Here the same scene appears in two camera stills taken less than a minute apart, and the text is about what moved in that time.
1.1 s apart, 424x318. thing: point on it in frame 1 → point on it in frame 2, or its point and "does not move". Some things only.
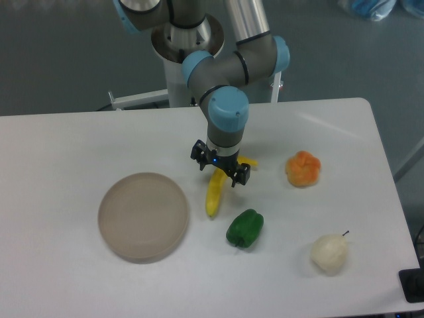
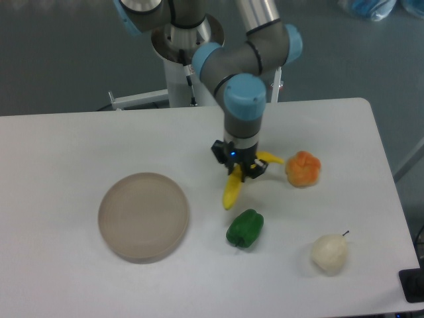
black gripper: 229,163 → 226,154
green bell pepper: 245,228 does not move
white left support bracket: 152,97 does not move
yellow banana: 213,191 → 234,180
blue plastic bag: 379,10 does not move
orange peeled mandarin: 303,169 does not move
